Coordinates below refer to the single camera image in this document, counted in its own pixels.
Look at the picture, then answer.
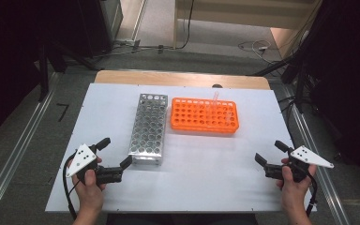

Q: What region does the white floor cable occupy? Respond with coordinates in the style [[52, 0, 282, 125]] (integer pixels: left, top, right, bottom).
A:
[[237, 39, 272, 64]]

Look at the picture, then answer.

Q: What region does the dark cabinet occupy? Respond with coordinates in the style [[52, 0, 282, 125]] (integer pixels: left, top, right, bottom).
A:
[[74, 0, 125, 59]]

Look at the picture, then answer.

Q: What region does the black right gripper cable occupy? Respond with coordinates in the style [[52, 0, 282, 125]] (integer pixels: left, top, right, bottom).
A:
[[305, 172, 319, 218]]

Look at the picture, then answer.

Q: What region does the metal test tube rack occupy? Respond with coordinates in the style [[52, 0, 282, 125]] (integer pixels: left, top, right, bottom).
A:
[[127, 93, 169, 166]]

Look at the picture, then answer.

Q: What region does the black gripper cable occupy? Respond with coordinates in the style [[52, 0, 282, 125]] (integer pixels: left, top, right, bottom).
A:
[[62, 153, 79, 220], [305, 172, 319, 218]]

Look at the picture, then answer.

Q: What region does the orange test tube rack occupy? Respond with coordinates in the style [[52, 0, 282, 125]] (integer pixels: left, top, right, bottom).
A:
[[170, 97, 240, 135]]

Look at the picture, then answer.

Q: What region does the white board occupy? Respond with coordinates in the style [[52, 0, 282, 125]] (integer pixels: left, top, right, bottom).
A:
[[45, 82, 318, 214]]

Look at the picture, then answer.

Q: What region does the person's right hand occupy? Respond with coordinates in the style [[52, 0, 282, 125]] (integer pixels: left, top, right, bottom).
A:
[[276, 157, 317, 215]]

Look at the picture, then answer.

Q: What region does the black metal stand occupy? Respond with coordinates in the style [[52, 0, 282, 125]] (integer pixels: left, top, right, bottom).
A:
[[37, 40, 101, 102], [247, 51, 314, 114]]

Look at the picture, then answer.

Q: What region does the black hanging cable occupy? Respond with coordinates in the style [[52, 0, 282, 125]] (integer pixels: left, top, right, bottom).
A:
[[177, 0, 196, 51]]

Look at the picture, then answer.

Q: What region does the aluminium floor rail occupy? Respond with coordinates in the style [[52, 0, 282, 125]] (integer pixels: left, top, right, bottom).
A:
[[281, 83, 352, 225], [0, 72, 61, 225]]

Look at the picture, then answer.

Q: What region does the wooden table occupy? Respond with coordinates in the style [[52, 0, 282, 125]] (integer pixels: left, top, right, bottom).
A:
[[94, 69, 271, 91]]

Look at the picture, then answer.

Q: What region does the light wooden furniture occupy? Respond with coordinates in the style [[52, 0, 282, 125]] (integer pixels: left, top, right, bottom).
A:
[[172, 0, 323, 60]]

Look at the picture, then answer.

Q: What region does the person's left hand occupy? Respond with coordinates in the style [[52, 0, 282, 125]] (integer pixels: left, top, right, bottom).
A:
[[67, 157, 107, 217]]

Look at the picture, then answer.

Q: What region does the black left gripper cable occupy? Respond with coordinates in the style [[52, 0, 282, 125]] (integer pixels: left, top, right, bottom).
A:
[[62, 153, 79, 220]]

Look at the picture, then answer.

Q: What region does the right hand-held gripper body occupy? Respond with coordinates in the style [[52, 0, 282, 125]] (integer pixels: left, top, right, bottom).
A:
[[263, 144, 335, 184]]

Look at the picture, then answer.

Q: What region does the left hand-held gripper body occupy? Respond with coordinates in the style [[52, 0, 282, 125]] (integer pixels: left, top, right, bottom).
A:
[[66, 143, 123, 186]]

